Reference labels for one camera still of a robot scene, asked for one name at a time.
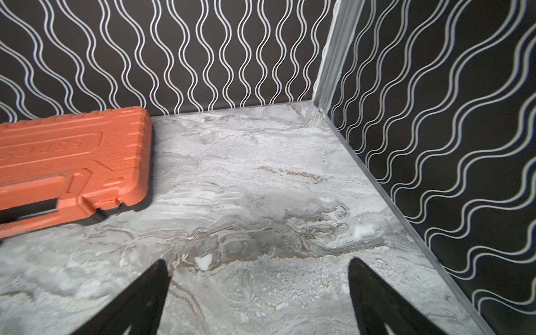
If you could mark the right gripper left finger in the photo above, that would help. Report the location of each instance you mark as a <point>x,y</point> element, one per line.
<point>137,309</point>

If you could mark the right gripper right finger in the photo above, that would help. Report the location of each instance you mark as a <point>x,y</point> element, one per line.
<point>379,308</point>

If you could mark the orange plastic tool case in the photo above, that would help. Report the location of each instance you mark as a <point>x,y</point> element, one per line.
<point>72,167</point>

